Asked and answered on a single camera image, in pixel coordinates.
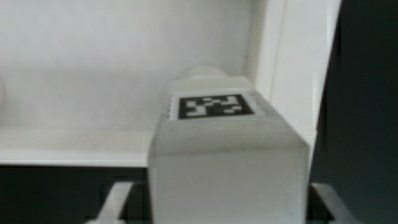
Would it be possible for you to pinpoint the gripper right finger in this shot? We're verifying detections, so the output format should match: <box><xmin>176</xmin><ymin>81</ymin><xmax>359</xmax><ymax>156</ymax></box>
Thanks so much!
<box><xmin>311</xmin><ymin>183</ymin><xmax>364</xmax><ymax>224</ymax></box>

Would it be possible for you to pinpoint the white table leg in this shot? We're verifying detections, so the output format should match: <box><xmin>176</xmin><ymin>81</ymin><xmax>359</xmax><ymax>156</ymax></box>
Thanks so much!
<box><xmin>149</xmin><ymin>66</ymin><xmax>311</xmax><ymax>224</ymax></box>

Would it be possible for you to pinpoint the white square table top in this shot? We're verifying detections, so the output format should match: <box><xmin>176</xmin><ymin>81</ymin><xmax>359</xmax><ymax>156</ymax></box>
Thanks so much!
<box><xmin>0</xmin><ymin>0</ymin><xmax>343</xmax><ymax>167</ymax></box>

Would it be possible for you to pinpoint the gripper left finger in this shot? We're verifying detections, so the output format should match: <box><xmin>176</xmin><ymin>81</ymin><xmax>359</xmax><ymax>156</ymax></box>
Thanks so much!
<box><xmin>87</xmin><ymin>182</ymin><xmax>135</xmax><ymax>224</ymax></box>

